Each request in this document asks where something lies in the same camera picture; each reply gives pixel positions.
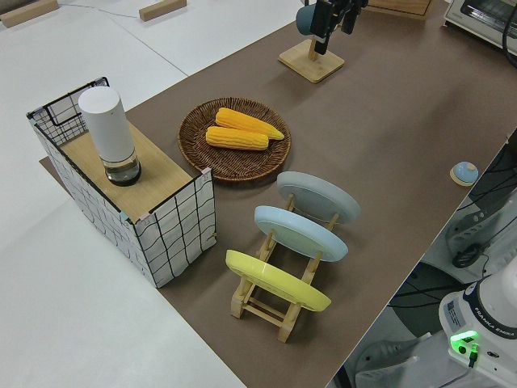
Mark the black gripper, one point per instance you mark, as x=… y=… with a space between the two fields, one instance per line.
x=347 y=3

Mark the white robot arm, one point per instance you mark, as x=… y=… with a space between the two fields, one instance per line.
x=480 y=319

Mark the dark teal mug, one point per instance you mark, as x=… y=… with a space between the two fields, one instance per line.
x=303 y=20

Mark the wooden mug tree stand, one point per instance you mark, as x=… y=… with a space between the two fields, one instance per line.
x=311 y=66

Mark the light wooden cabinet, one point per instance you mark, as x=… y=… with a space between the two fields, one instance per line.
x=398 y=7

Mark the brown table mat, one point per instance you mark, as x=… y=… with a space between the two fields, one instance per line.
x=383 y=121

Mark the yellow corn cob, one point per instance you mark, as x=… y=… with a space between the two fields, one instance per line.
x=246 y=120
x=236 y=138

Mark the white toaster oven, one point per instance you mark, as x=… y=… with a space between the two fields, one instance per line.
x=480 y=18

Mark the grey plate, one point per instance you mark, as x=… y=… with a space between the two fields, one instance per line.
x=319 y=196

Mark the light wooden block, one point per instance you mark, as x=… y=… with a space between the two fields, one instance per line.
x=28 y=12
x=161 y=9

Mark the brown wicker basket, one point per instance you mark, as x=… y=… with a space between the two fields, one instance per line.
x=202 y=157

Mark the blue dome bell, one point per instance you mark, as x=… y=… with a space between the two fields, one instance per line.
x=464 y=171

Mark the light blue plate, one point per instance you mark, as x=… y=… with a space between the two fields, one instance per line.
x=299 y=232

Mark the white power strip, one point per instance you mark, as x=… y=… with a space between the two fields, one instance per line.
x=468 y=230

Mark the white cylinder dispenser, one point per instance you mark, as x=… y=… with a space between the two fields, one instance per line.
x=107 y=125

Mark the yellow plate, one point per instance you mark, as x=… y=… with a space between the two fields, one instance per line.
x=274 y=279

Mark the black plug adapter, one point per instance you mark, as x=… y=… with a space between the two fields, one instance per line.
x=466 y=256

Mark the wooden plate rack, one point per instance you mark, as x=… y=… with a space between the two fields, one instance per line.
x=258 y=311

